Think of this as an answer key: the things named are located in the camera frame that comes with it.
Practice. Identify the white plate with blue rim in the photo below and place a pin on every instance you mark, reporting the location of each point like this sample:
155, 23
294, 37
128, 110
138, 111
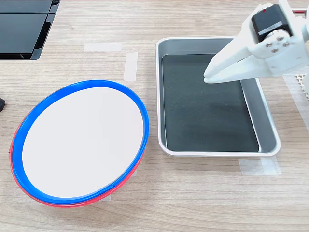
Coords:
82, 142

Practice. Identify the steel tray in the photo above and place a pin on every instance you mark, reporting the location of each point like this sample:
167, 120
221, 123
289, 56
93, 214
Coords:
263, 116

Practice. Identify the black mat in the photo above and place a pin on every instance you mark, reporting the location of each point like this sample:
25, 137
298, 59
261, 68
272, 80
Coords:
205, 116

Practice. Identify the clear tape strip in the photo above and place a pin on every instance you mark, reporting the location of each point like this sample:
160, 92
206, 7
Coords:
259, 166
130, 66
102, 47

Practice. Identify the black glossy device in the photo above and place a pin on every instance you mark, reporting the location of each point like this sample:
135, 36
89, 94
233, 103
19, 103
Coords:
17, 31

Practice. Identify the small black object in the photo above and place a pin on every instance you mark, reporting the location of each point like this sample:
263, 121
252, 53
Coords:
2, 104

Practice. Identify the white plate with red rim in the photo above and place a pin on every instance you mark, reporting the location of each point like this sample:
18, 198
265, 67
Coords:
11, 162

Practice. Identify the pale perforated base plate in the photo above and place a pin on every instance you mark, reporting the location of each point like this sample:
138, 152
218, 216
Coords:
300, 81

